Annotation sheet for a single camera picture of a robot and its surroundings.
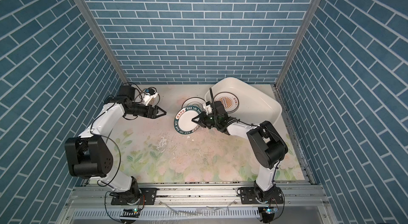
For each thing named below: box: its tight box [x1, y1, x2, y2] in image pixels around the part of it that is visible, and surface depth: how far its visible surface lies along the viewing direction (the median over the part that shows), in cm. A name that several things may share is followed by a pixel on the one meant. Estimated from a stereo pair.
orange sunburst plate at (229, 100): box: [213, 91, 240, 114], surface depth 111 cm
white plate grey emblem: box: [181, 97, 206, 110], surface depth 113 cm
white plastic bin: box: [204, 76, 283, 126], surface depth 110 cm
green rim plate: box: [173, 105, 203, 135], surface depth 91 cm
